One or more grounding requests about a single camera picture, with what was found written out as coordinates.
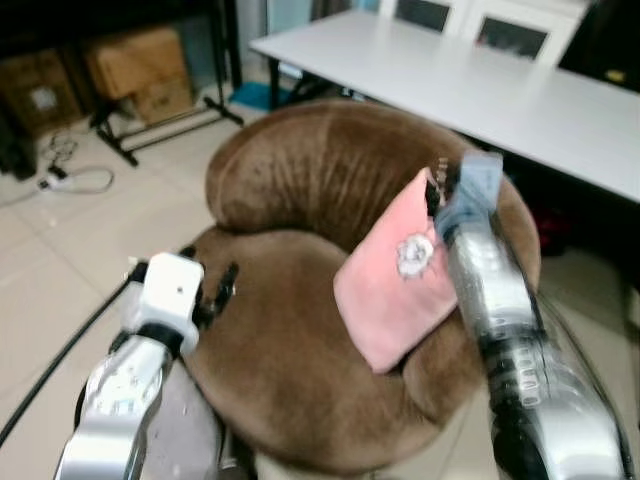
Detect pink pillow with white print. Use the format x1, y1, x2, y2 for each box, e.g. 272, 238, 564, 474
333, 168, 463, 375

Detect brown round plush sofa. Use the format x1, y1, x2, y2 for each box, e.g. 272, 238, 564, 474
183, 98, 542, 476

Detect long white table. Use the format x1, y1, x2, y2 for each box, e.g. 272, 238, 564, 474
248, 10, 640, 202

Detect red object under table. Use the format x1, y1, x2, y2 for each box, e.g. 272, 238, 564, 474
534, 205, 568, 253

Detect white chair with dark back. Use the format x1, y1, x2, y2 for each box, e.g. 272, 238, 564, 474
378, 0, 467, 34
458, 0, 589, 68

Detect blue flat mat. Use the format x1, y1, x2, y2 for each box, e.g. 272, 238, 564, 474
229, 82, 293, 112

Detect black metal rack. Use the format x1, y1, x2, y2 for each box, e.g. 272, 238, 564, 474
0, 0, 245, 168

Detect black cabinet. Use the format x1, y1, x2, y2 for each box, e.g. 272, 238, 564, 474
558, 0, 640, 93

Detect light brown cardboard box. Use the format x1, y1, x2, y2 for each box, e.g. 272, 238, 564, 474
84, 27, 197, 126

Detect dark brown cardboard box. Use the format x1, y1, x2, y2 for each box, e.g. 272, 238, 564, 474
0, 50, 87, 138

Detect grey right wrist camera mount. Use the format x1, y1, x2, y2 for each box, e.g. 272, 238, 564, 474
437, 152, 505, 241

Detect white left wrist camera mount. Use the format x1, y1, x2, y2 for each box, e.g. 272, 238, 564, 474
122, 253, 206, 351

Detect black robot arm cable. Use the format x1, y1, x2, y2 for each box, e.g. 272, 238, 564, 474
0, 258, 149, 448

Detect white power strip with cable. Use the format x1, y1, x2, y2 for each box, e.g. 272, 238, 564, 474
36, 165, 116, 197

